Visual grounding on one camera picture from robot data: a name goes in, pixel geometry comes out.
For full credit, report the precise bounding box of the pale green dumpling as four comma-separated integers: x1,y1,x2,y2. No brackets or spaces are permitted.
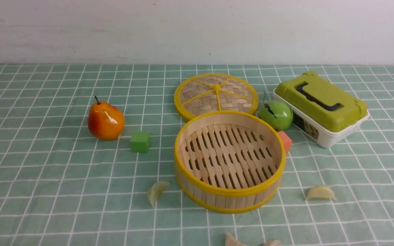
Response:
147,180,170,208

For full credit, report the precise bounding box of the beige dumpling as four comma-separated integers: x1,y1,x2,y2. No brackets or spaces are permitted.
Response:
224,232,247,246

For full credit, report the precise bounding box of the white dumpling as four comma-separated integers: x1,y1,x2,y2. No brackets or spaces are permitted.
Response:
263,240,281,246

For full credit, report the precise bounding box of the pale yellow dumpling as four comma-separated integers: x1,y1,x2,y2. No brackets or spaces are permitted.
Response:
305,184,337,201

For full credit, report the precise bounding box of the woven bamboo steamer lid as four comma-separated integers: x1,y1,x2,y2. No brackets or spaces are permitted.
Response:
174,73,259,121

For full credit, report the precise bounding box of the bamboo steamer tray yellow rim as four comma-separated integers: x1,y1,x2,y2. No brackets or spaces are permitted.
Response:
174,111,286,214

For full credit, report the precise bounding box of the green cube block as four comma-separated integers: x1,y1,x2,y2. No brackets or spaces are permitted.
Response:
130,131,151,153

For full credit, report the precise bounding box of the green apple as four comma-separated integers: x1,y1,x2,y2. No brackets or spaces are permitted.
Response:
258,93,293,131

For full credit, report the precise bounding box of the orange red pear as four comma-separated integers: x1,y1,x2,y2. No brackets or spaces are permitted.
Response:
88,96,125,141

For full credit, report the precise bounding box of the orange pink cube block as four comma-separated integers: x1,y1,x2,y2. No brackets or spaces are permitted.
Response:
278,131,292,153

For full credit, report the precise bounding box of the green lidded white box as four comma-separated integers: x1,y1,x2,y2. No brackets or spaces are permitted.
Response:
273,71,370,148

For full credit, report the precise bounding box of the green checkered tablecloth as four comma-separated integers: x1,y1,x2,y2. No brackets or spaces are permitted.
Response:
0,64,394,246

